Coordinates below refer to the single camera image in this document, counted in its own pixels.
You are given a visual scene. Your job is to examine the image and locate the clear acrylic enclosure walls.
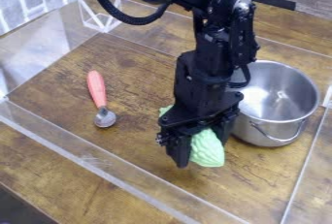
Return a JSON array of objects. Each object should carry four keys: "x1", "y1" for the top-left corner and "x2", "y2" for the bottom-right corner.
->
[{"x1": 0, "y1": 3, "x2": 332, "y2": 224}]

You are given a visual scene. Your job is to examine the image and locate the orange handled metal scoop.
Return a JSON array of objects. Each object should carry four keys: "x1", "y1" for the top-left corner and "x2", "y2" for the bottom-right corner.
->
[{"x1": 87, "y1": 70, "x2": 116, "y2": 128}]

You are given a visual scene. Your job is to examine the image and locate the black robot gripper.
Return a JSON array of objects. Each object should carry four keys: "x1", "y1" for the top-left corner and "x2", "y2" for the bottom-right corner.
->
[{"x1": 158, "y1": 51, "x2": 244, "y2": 169}]

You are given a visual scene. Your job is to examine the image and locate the green bitter gourd toy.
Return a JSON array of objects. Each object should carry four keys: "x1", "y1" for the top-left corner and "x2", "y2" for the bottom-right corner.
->
[{"x1": 158, "y1": 105, "x2": 228, "y2": 169}]

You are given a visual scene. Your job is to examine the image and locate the black strip on table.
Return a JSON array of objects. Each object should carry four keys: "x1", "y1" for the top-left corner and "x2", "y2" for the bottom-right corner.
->
[{"x1": 254, "y1": 0, "x2": 296, "y2": 11}]

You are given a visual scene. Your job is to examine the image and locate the silver metal pot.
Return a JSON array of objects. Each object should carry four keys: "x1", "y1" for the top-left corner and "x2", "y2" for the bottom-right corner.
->
[{"x1": 232, "y1": 60, "x2": 319, "y2": 147}]

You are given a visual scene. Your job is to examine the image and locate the clear acrylic triangular bracket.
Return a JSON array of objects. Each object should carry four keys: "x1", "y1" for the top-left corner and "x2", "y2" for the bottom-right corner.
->
[{"x1": 78, "y1": 0, "x2": 122, "y2": 33}]

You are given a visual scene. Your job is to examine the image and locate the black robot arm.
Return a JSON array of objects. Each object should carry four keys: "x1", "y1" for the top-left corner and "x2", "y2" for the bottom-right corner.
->
[{"x1": 143, "y1": 0, "x2": 260, "y2": 168}]

